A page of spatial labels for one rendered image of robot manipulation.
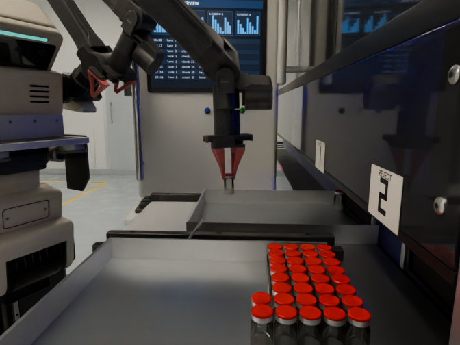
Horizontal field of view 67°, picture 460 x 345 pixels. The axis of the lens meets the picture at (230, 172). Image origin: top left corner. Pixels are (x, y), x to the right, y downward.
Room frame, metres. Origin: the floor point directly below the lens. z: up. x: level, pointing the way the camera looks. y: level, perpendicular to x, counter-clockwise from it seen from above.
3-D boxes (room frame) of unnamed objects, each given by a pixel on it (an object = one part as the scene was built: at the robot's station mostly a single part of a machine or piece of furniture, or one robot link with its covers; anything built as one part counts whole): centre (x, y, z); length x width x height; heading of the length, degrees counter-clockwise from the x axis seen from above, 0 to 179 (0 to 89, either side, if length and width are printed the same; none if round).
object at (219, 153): (0.76, 0.00, 1.01); 0.07 x 0.07 x 0.09; 11
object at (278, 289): (0.37, -0.06, 0.90); 0.18 x 0.02 x 0.05; 176
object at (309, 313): (0.37, -0.08, 0.90); 0.18 x 0.02 x 0.05; 177
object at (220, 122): (0.76, 0.01, 1.08); 0.10 x 0.07 x 0.07; 101
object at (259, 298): (0.32, -0.03, 0.90); 0.02 x 0.02 x 0.05
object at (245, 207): (0.71, -0.10, 0.90); 0.34 x 0.26 x 0.04; 87
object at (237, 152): (0.76, 0.01, 1.01); 0.07 x 0.07 x 0.09; 11
